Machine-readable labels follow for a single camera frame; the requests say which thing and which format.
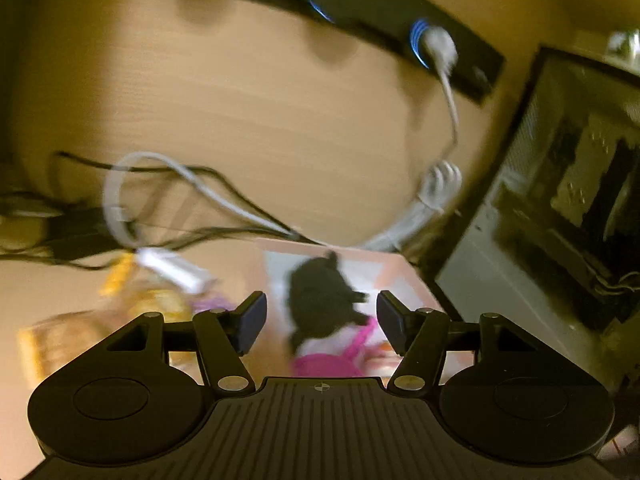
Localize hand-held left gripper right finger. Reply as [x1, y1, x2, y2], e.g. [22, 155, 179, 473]
[376, 290, 533, 394]

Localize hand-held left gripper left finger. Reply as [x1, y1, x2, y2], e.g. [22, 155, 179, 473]
[107, 291, 268, 394]

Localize pink cardboard box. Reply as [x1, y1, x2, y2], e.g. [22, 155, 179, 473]
[250, 237, 476, 377]

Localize purple snack packet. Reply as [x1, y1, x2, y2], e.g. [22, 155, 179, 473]
[192, 294, 237, 315]

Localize black plush toy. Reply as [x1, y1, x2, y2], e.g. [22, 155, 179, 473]
[285, 250, 379, 352]

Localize white pink-printed packet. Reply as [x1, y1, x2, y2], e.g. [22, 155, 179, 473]
[291, 316, 382, 379]

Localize white plastic frame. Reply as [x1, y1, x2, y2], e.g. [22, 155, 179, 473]
[136, 246, 212, 294]

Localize black power adapter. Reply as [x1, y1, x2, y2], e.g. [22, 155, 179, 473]
[44, 209, 122, 257]

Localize computer case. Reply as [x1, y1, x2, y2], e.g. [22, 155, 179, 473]
[431, 45, 640, 392]

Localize black power strip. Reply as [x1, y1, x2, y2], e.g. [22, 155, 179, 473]
[125, 0, 506, 107]

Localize white looped cable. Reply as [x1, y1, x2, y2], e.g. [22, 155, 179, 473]
[102, 152, 312, 252]

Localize grey bundled power cable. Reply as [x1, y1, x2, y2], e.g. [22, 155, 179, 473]
[362, 25, 464, 256]

